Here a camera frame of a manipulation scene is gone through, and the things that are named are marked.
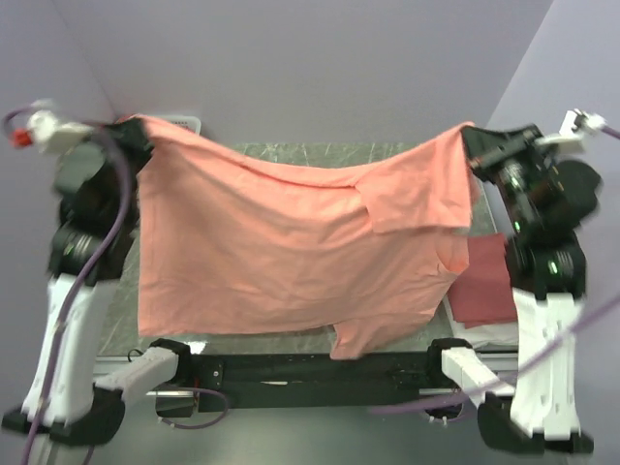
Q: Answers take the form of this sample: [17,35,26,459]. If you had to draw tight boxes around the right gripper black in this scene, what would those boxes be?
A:
[458,120,546,225]

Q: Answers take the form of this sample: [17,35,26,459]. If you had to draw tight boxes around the salmon pink t shirt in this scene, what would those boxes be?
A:
[138,116,478,359]

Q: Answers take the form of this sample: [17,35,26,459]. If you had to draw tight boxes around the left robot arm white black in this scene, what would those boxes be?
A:
[2,110,194,447]

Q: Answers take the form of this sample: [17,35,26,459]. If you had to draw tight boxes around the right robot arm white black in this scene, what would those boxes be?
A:
[424,120,602,455]

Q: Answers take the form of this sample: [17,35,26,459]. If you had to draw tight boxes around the folded dark red t shirt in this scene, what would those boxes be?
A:
[448,233,517,328]

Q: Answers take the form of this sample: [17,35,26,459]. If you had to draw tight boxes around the white plastic basket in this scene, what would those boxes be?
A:
[163,114,202,135]

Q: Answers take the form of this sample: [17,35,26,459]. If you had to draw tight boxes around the folded white t shirt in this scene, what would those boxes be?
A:
[443,296,518,349]

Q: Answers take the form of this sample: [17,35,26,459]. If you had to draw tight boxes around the black base beam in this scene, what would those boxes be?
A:
[144,351,485,419]

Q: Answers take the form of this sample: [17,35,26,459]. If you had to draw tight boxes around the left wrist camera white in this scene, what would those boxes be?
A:
[2,100,94,155]

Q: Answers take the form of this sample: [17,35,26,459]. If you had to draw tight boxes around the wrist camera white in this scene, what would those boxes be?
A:
[2,100,94,155]
[534,108,607,149]

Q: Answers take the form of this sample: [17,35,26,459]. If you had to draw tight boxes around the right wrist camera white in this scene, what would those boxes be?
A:
[534,108,607,149]

